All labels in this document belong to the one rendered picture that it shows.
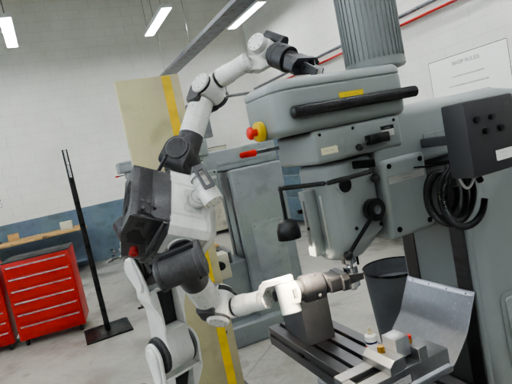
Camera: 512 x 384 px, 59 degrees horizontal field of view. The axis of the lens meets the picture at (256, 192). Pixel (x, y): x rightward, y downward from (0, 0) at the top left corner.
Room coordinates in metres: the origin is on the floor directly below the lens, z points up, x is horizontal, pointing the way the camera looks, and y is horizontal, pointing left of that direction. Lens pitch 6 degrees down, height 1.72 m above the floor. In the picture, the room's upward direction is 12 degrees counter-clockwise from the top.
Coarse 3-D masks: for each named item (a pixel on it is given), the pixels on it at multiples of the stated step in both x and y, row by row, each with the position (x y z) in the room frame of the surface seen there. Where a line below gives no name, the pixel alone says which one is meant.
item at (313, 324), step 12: (324, 300) 1.69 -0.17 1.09; (300, 312) 1.66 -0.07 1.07; (312, 312) 1.67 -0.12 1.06; (324, 312) 1.68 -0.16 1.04; (288, 324) 1.82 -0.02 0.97; (300, 324) 1.69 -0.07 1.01; (312, 324) 1.66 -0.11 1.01; (324, 324) 1.68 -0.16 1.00; (300, 336) 1.71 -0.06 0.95; (312, 336) 1.66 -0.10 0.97; (324, 336) 1.68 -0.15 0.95
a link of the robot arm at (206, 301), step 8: (208, 288) 1.39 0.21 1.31; (216, 288) 1.50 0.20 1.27; (192, 296) 1.38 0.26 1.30; (200, 296) 1.38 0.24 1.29; (208, 296) 1.40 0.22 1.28; (216, 296) 1.46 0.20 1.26; (200, 304) 1.42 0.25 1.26; (208, 304) 1.43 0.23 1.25; (216, 304) 1.46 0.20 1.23; (200, 312) 1.45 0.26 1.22; (208, 312) 1.44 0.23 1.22; (216, 312) 1.46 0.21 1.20; (208, 320) 1.47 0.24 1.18; (216, 320) 1.46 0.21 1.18; (224, 320) 1.45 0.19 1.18
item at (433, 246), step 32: (448, 160) 1.56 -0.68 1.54; (448, 192) 1.51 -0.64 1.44; (480, 192) 1.49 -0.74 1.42; (480, 224) 1.47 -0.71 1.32; (416, 256) 1.70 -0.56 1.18; (448, 256) 1.56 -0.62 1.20; (480, 256) 1.46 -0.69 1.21; (480, 288) 1.47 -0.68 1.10; (480, 320) 1.47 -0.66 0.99; (480, 352) 1.48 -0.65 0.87
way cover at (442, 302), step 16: (416, 288) 1.70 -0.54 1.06; (432, 288) 1.63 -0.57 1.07; (448, 288) 1.56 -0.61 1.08; (416, 304) 1.67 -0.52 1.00; (432, 304) 1.61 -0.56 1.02; (448, 304) 1.54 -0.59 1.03; (464, 304) 1.49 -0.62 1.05; (400, 320) 1.70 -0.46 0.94; (416, 320) 1.64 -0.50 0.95; (432, 320) 1.58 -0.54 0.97; (448, 320) 1.52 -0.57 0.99; (464, 320) 1.47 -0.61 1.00; (416, 336) 1.60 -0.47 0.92; (432, 336) 1.54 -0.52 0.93; (448, 336) 1.49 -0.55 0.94; (464, 336) 1.45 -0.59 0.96; (448, 352) 1.46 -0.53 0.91
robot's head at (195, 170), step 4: (200, 164) 1.41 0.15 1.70; (192, 168) 1.40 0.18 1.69; (196, 168) 1.40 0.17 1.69; (200, 168) 1.40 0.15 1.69; (204, 168) 1.40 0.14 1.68; (192, 172) 1.41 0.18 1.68; (196, 172) 1.39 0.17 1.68; (204, 172) 1.40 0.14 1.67; (200, 176) 1.38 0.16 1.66; (208, 176) 1.39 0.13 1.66; (200, 180) 1.38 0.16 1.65; (212, 180) 1.38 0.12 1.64; (204, 184) 1.37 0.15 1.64; (208, 184) 1.37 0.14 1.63; (212, 184) 1.38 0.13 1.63; (204, 188) 1.37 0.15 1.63; (208, 188) 1.37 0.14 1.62
